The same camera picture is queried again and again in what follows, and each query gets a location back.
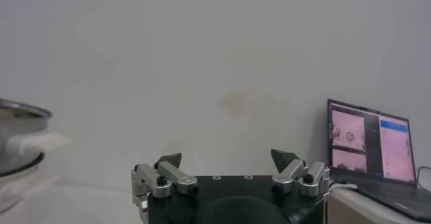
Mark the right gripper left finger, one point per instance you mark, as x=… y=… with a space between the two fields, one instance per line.
x=178 y=178

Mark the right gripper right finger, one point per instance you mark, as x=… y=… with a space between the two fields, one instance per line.
x=289 y=173

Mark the perforated steel steamer basket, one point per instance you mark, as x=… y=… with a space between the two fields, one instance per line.
x=20 y=124

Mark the dark laptop with pink screen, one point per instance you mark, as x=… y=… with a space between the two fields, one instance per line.
x=397 y=144

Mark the cream electric cooker pot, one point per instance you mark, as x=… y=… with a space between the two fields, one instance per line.
x=40 y=142

